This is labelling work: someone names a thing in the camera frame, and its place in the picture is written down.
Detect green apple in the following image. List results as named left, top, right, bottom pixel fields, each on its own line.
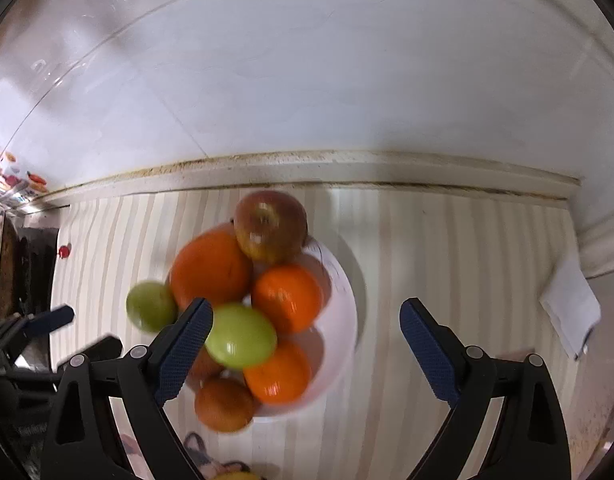
left=204, top=302, right=278, bottom=369
left=126, top=281, right=179, bottom=332

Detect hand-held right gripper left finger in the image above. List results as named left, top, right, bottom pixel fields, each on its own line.
left=39, top=297, right=214, bottom=480

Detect reddish brown apple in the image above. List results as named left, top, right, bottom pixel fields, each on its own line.
left=194, top=377, right=255, bottom=433
left=187, top=347, right=227, bottom=381
left=234, top=190, right=309, bottom=264

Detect colourful wall stickers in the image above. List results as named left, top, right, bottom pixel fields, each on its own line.
left=0, top=145, right=48, bottom=206

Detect striped cat print tablecloth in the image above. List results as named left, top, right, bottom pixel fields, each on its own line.
left=47, top=182, right=613, bottom=480

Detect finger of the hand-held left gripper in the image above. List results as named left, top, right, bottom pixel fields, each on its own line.
left=0, top=304, right=76, bottom=346
left=52, top=336, right=124, bottom=368

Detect large orange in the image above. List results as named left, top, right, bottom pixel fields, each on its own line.
left=168, top=225, right=254, bottom=313

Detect white folded paper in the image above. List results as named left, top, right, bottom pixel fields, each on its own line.
left=538, top=255, right=602, bottom=361

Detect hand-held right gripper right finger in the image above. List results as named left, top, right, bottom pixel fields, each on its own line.
left=399, top=297, right=573, bottom=480

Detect small orange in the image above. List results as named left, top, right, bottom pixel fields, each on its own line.
left=243, top=340, right=313, bottom=406
left=251, top=263, right=324, bottom=335

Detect white plate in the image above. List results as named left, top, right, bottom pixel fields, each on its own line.
left=184, top=235, right=360, bottom=418

